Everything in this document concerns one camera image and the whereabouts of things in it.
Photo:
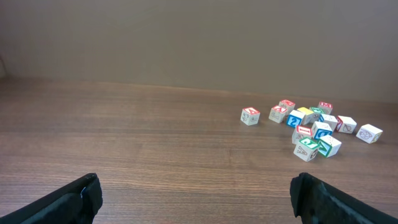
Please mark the plain globe picture block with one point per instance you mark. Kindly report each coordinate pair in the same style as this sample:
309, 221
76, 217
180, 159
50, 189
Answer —
369, 133

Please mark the red letter m block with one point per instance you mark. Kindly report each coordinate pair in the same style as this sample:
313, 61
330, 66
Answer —
326, 107
288, 105

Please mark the yellow top block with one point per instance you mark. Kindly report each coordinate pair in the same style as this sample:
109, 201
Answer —
308, 115

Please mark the red letter A block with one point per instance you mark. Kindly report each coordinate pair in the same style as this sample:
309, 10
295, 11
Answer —
250, 116

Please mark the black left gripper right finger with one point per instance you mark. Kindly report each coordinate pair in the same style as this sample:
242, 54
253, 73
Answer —
316, 201

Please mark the plain picture block red edge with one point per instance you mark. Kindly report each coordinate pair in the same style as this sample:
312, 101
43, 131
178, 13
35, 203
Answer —
345, 124

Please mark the blue number 2 block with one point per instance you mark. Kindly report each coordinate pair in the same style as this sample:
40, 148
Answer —
295, 118

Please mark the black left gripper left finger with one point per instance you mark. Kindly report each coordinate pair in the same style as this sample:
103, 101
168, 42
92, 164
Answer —
76, 202

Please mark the red letter M block right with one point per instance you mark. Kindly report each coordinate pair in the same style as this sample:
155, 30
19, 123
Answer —
326, 107

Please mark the green edge fish block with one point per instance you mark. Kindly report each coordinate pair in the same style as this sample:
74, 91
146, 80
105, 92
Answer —
329, 145

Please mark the red letter M block left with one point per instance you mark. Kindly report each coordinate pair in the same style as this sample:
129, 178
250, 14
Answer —
288, 105

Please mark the green letter J block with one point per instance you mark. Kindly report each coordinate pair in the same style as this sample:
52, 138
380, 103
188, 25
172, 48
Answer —
306, 149

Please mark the red letter block near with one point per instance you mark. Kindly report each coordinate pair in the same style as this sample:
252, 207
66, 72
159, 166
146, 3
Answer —
277, 113

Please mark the red letter I block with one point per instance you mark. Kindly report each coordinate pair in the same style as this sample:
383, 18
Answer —
301, 132

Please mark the green top picture block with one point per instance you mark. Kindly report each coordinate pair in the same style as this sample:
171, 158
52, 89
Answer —
317, 112

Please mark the plain picture block blue edge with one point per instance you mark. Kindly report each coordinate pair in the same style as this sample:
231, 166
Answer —
329, 119

